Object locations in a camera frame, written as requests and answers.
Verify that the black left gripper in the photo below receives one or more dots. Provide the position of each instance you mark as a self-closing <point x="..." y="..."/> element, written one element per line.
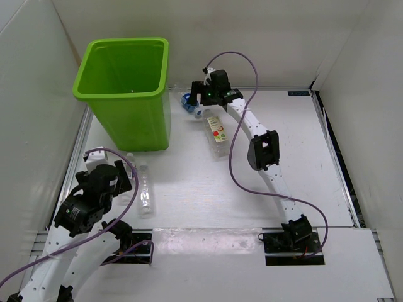
<point x="123" y="183"/>

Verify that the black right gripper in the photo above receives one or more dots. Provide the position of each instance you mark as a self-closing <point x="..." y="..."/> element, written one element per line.
<point x="198" y="88"/>

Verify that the clear bottle blue white label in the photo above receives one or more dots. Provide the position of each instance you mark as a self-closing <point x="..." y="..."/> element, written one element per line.
<point x="130" y="173"/>

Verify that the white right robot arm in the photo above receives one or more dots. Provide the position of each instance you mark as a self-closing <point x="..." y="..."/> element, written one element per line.
<point x="263" y="153"/>

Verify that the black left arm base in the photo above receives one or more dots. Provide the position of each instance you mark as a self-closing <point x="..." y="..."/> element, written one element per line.
<point x="139" y="255"/>

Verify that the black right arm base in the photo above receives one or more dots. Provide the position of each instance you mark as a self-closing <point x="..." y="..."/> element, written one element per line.
<point x="278" y="253"/>

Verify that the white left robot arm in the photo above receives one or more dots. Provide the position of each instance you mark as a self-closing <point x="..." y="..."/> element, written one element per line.
<point x="72" y="252"/>

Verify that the green plastic bin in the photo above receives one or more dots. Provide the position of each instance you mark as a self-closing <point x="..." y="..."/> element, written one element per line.
<point x="124" y="82"/>

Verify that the white label juice bottle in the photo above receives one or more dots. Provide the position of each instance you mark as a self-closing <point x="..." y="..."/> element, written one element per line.
<point x="216" y="134"/>

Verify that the clear unlabelled plastic bottle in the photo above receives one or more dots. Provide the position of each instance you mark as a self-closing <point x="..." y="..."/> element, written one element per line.
<point x="146" y="191"/>

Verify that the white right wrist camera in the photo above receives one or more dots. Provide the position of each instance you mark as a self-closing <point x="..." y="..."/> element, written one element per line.
<point x="210" y="75"/>

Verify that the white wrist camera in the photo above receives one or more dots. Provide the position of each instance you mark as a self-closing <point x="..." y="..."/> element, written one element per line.
<point x="210" y="75"/>
<point x="93" y="159"/>

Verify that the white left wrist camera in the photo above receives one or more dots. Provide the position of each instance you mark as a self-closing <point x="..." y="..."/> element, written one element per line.
<point x="93" y="159"/>

